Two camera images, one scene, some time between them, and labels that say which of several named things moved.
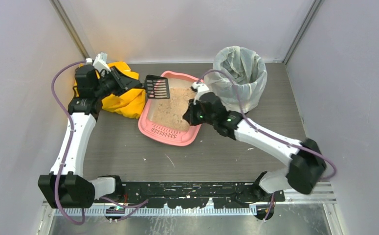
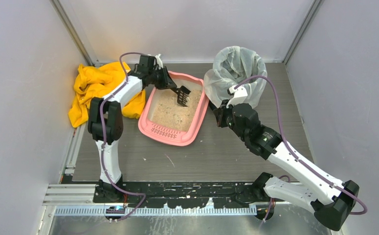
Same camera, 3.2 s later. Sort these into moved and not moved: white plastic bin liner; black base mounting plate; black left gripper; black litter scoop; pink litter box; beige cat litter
Moved: black left gripper; black litter scoop
Not moved: white plastic bin liner; black base mounting plate; pink litter box; beige cat litter
